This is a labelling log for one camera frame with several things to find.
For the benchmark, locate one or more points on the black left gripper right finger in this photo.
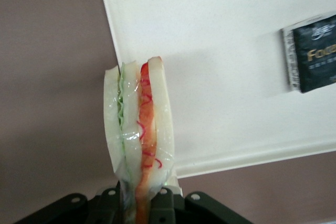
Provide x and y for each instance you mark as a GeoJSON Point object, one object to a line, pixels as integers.
{"type": "Point", "coordinates": [166, 208]}

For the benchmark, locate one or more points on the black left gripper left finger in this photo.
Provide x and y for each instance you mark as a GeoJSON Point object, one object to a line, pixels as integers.
{"type": "Point", "coordinates": [107, 208]}

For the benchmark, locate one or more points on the triangle sandwich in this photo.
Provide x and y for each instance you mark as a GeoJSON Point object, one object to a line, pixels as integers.
{"type": "Point", "coordinates": [160, 119]}

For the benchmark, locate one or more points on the beige plastic tray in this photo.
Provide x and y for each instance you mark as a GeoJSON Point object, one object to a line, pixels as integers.
{"type": "Point", "coordinates": [223, 51]}

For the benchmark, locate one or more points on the small black packet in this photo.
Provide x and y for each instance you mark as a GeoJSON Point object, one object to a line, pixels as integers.
{"type": "Point", "coordinates": [315, 56]}

